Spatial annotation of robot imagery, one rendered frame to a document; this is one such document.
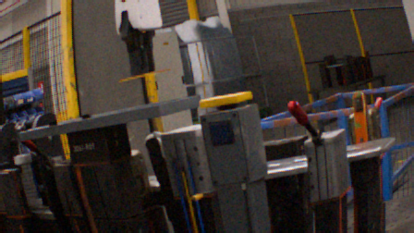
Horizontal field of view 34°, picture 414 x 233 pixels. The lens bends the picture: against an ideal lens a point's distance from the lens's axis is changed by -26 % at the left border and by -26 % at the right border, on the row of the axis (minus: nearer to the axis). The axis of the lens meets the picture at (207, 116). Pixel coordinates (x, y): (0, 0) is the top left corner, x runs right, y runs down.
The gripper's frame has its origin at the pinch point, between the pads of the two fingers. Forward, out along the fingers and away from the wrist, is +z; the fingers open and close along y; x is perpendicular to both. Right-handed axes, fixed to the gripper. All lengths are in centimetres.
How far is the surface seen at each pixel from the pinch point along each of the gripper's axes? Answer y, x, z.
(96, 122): -6.5, 7.4, 8.1
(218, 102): -5.0, -13.4, 8.3
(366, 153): 19.9, -33.5, 23.8
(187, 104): 0.7, -6.3, 8.1
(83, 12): 310, 180, -53
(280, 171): 22.3, -13.2, 23.8
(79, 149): -2.7, 14.8, 12.4
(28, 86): 280, 218, -13
